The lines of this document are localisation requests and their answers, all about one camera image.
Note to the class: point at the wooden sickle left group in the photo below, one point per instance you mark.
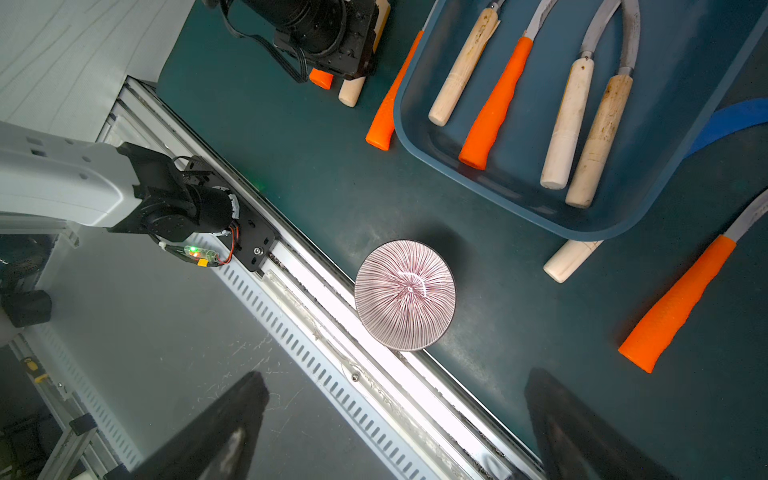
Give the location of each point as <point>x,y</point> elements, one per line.
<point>351,89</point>

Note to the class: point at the blue plastic storage box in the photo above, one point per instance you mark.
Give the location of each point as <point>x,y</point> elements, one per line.
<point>689,54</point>

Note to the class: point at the orange sickle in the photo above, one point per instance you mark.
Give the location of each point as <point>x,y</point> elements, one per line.
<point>656,330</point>
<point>485,129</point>
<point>382,127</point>
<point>321,79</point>

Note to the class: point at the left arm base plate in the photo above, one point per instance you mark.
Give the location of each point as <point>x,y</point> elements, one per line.
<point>257,237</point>

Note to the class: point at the orange sickle beside box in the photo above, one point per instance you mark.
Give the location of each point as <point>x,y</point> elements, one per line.
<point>382,127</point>

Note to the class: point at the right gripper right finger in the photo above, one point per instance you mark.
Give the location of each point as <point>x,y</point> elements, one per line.
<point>574,442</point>

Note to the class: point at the purple striped bowl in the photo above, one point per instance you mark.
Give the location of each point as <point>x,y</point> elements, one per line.
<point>405,295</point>

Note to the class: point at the slotted cable duct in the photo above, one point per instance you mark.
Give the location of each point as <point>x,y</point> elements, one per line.
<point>406,452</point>

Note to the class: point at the aluminium front rail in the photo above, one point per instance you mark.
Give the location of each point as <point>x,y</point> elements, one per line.
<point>475,444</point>

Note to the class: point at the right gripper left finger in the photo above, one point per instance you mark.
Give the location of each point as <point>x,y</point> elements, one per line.
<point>218,444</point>

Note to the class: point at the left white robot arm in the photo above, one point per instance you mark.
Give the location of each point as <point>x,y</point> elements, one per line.
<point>136,190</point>

